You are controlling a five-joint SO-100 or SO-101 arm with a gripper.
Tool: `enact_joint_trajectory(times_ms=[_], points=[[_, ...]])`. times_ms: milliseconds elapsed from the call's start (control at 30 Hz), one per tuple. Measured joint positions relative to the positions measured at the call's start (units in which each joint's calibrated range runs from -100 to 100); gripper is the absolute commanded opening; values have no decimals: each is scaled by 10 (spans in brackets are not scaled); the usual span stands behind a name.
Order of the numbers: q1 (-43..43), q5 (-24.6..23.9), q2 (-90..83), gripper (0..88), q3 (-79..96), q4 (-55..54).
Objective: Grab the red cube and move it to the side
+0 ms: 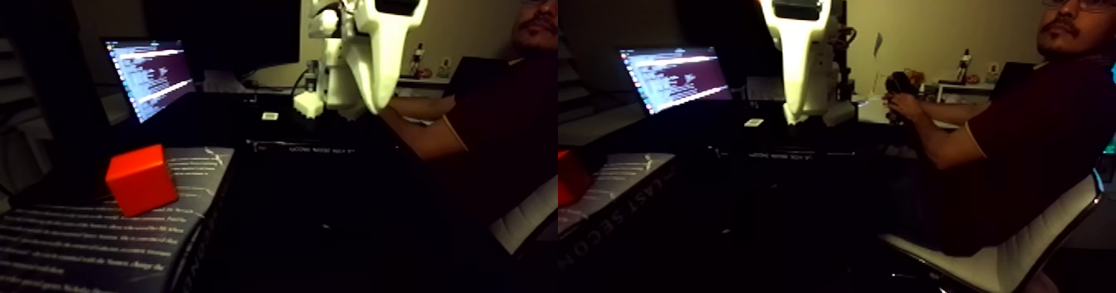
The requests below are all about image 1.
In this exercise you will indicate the red cube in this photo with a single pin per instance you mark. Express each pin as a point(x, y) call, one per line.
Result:
point(141, 181)

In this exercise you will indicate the small pale ornament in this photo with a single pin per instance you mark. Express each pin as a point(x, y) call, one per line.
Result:
point(445, 66)

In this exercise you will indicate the open laptop with lit screen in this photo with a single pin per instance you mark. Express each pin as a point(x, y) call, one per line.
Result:
point(153, 77)

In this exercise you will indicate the small dark figurine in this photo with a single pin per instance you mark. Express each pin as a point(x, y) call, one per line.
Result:
point(417, 59)

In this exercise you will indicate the pale paper sheet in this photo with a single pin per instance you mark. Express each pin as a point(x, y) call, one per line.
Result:
point(222, 83)

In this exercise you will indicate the small white tag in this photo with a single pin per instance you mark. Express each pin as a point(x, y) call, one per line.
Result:
point(270, 116)

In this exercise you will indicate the person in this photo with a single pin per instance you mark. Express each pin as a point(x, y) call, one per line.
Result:
point(506, 129)

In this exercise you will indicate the black desk monitor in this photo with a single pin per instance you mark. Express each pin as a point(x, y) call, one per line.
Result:
point(227, 24)

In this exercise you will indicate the black box with white print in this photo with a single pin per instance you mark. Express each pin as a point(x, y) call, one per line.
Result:
point(96, 242)

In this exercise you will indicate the white office chair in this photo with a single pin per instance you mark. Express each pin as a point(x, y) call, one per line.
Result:
point(532, 216)

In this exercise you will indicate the black strip with white print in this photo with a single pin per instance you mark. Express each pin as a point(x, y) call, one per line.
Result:
point(296, 146)

